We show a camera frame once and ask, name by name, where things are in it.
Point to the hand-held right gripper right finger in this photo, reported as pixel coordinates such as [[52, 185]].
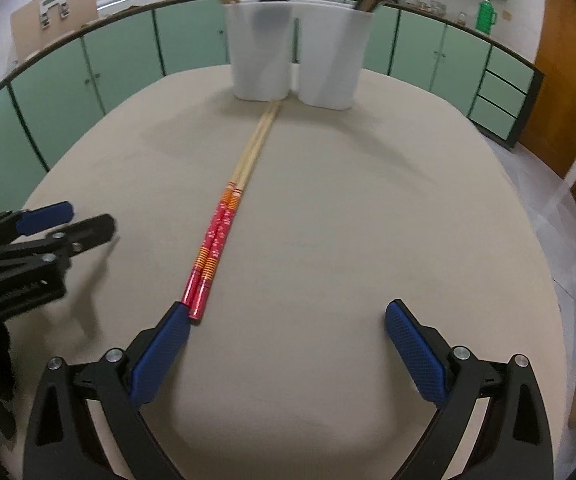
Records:
[[418, 355]]

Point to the cardboard sheet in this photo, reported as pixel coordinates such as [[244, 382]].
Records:
[[27, 30]]

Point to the brown wooden door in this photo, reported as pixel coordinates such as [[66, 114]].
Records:
[[563, 85]]

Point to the white double utensil holder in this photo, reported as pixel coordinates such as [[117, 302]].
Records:
[[318, 55]]

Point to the white metal bracket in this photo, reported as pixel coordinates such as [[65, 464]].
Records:
[[53, 7]]

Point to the beige round table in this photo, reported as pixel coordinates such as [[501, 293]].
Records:
[[343, 210]]

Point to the green drawer unit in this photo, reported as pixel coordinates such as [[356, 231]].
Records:
[[503, 95]]

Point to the green lower kitchen cabinets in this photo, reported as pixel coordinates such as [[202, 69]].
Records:
[[117, 60]]

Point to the green thermos jug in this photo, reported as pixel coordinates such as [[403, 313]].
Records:
[[485, 16]]

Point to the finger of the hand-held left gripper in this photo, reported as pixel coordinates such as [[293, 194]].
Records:
[[47, 215], [90, 230]]

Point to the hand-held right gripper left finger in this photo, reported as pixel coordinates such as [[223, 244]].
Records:
[[160, 355]]

